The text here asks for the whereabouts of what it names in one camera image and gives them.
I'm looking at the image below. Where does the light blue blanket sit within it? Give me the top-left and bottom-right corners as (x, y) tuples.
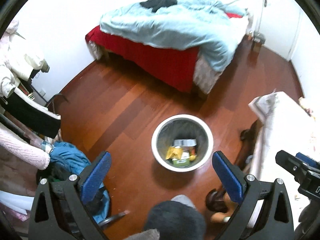
(100, 0), (248, 72)

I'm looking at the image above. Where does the yellow cigarette box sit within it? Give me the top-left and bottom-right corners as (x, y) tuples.
(172, 152), (197, 167)

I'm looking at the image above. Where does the blue jacket on floor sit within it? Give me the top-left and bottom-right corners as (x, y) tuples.
(36, 141), (110, 223)

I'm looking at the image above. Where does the floral patterned tablecloth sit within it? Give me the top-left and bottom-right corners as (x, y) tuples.
(249, 92), (319, 227)

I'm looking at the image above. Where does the red bed sheet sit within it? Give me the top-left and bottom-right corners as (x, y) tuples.
(85, 12), (245, 94)

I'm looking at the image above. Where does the white round trash bin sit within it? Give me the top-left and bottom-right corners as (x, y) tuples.
(151, 114), (214, 172)

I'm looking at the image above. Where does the pink knitted cloth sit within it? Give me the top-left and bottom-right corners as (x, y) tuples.
(1, 124), (50, 170)

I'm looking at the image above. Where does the black garment on bed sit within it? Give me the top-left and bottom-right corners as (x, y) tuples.
(140, 0), (177, 12)

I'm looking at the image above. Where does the white puffer jacket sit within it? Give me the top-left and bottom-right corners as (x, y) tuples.
(1, 20), (50, 98)

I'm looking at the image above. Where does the grey white box in bin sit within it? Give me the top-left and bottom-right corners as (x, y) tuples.
(173, 139), (197, 147)

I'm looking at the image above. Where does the white yellow wrapper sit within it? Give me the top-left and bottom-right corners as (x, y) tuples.
(165, 146), (183, 160)

